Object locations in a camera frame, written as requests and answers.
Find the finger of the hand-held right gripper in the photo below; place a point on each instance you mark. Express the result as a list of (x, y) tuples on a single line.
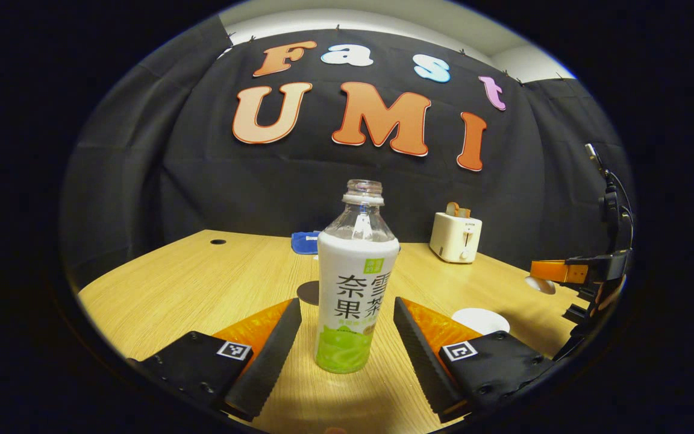
[(555, 271), (576, 313)]

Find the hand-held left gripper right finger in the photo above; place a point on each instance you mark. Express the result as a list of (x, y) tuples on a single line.
[(422, 361)]

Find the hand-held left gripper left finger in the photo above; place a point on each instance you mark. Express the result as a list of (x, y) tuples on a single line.
[(268, 361)]

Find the white teacup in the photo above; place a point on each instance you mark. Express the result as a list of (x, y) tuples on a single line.
[(479, 319)]

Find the dark round coaster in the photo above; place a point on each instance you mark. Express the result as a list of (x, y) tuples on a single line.
[(308, 294)]

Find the clear water bottle green label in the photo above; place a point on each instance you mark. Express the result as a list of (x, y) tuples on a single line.
[(353, 289)]

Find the brown toast slice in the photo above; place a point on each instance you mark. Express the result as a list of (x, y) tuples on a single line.
[(465, 212), (452, 208)]

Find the cream toaster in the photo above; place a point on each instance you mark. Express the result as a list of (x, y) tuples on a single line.
[(452, 238)]

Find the blue towel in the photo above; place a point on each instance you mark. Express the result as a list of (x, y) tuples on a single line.
[(305, 242)]

